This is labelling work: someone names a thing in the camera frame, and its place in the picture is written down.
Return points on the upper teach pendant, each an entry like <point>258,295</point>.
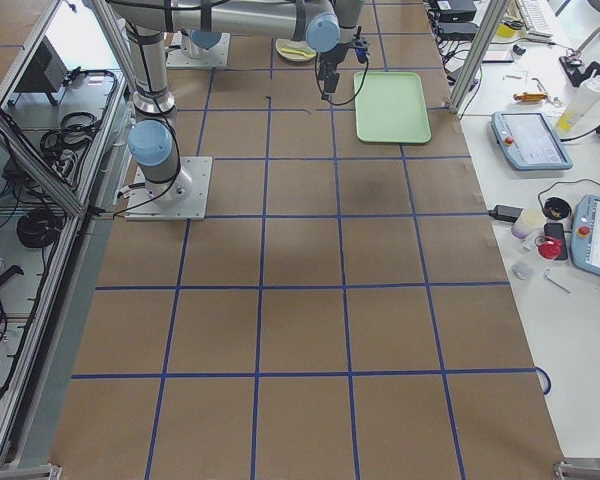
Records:
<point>529,142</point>

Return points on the black electronics box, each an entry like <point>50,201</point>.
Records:
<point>45,72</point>

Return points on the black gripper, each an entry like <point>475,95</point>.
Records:
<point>327,64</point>

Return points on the white lavender cup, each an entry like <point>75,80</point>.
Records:
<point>529,221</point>

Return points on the aluminium frame post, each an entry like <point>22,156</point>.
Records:
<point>491,18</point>

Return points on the black power adapter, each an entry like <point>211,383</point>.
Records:
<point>505,213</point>

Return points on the orange handled tool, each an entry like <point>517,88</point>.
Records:
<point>530,97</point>

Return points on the red round lid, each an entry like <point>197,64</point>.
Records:
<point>550,249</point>

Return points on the cream round plate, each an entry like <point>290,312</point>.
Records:
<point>301,45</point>

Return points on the black bowl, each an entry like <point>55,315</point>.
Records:
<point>555,208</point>

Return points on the yellow plastic fork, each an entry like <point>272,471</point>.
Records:
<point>293,51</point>

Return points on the metal hex key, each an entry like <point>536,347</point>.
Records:
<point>548,277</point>

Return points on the white keyboard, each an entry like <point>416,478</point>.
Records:
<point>532,15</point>

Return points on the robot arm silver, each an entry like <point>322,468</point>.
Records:
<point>195,43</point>
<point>330,28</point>

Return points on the light green tray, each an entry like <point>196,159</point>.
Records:
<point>390,108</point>

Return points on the teach pendant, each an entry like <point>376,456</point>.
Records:
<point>585,241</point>
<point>529,142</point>

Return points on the lower teach pendant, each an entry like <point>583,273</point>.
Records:
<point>585,241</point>

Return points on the black smartphone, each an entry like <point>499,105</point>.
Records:
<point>556,233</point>

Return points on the aluminium side frame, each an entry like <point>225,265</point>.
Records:
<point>58,164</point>

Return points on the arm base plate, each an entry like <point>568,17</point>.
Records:
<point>182,53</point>
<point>186,199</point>

